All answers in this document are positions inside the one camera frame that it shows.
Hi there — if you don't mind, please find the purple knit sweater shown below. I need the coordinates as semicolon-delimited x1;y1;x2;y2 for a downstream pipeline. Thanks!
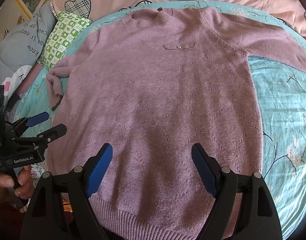
46;7;306;239

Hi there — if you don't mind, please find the person's left hand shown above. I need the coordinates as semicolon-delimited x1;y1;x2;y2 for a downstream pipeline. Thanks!
0;165;34;202

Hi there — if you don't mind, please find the green white checkered pillow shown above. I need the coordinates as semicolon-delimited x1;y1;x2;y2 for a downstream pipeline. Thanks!
38;12;92;70

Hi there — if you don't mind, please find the grey pillow with text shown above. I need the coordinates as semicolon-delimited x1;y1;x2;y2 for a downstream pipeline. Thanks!
0;2;56;103

